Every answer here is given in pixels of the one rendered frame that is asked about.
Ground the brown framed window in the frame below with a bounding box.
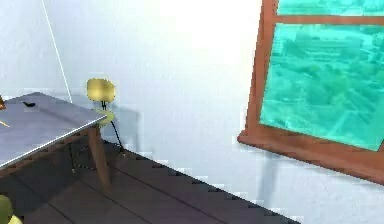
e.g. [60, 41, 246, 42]
[237, 0, 384, 185]

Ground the grey table with brown legs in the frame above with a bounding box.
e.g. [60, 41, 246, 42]
[0, 92, 113, 195]

